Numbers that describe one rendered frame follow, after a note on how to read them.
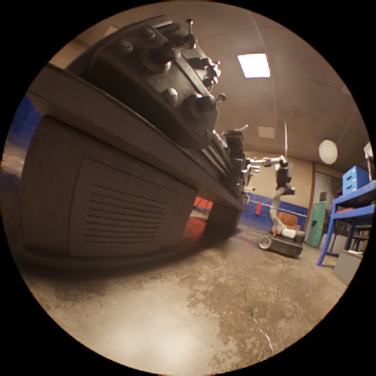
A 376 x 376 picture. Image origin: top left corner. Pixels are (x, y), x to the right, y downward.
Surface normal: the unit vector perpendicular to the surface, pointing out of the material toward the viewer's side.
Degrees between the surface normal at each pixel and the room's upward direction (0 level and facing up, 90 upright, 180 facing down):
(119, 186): 90
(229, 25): 180
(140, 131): 90
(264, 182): 90
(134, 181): 90
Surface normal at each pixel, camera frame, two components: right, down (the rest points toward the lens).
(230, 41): -0.32, 0.94
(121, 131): 0.78, 0.22
